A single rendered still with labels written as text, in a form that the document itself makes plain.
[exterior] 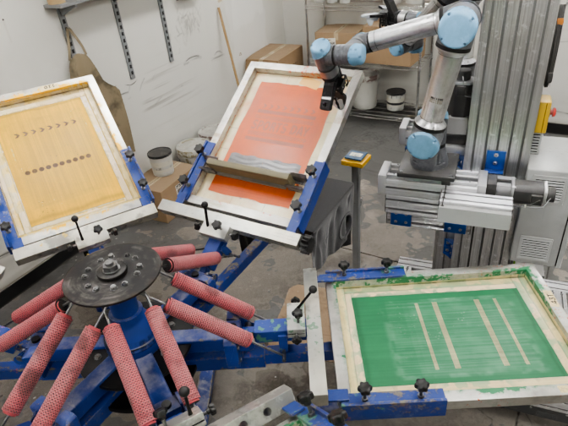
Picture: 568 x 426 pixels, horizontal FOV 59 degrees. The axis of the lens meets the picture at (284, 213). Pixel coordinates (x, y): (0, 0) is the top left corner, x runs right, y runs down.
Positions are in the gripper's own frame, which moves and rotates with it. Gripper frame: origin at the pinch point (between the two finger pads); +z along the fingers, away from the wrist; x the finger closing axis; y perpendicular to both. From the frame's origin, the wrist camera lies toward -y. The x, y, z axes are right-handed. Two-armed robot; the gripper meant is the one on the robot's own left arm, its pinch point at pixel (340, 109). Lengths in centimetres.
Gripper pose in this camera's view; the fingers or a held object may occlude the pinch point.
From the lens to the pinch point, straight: 217.3
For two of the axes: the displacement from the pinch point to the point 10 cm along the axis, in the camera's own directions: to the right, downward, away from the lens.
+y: 3.8, -8.7, 3.2
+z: 3.3, 4.4, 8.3
